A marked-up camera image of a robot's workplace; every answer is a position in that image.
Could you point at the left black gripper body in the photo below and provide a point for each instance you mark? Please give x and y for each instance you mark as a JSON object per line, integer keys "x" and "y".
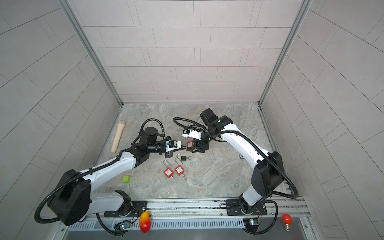
{"x": 167, "y": 156}

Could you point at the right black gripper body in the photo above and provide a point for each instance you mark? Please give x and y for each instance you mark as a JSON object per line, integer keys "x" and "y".
{"x": 203, "y": 142}

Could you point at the red padlock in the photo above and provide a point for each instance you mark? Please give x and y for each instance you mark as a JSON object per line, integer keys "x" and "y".
{"x": 179, "y": 169}
{"x": 190, "y": 144}
{"x": 168, "y": 172}

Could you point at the small black padlock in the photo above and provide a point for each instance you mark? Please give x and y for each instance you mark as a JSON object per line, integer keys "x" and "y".
{"x": 183, "y": 158}

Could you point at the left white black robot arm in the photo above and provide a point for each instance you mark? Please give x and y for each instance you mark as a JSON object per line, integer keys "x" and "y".
{"x": 74, "y": 198}

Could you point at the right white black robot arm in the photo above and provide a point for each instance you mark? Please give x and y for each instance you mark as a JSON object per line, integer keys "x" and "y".
{"x": 268, "y": 178}

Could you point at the green cube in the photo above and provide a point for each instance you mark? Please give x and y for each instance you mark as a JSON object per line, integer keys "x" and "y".
{"x": 126, "y": 180}

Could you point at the beige toy microphone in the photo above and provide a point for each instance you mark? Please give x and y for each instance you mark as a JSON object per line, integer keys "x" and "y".
{"x": 118, "y": 135}

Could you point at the yellow red mango toy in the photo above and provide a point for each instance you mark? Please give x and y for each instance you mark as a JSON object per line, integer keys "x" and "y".
{"x": 145, "y": 222}

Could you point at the left circuit board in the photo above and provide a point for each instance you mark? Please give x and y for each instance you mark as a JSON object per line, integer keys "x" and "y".
{"x": 122, "y": 227}

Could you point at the circuit board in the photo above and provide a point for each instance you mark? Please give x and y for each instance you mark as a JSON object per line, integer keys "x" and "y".
{"x": 122, "y": 227}
{"x": 251, "y": 225}

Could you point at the right circuit board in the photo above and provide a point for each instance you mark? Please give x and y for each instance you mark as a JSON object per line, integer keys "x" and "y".
{"x": 251, "y": 225}

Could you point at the red light bulb toy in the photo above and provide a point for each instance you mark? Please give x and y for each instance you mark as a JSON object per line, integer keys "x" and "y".
{"x": 287, "y": 220}

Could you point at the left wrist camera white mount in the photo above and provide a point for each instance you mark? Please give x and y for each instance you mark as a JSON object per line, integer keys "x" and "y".
{"x": 173, "y": 145}

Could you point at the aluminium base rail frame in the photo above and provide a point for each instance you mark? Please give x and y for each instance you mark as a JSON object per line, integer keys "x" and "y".
{"x": 197, "y": 219}

